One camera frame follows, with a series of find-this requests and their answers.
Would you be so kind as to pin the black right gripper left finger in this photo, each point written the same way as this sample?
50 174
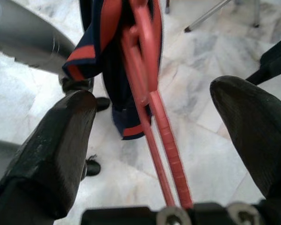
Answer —
51 152

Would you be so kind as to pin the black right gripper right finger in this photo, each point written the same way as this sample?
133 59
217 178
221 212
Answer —
260 131

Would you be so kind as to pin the red plastic hanger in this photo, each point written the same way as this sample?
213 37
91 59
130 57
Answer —
173 150

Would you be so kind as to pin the navy shirt orange trim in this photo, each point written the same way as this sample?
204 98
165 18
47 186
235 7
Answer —
118 93

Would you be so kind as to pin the grey robot leg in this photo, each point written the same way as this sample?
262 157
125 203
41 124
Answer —
25 35
0 150

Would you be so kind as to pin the silver metal clothes rack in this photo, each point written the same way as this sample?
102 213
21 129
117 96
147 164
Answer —
206 15

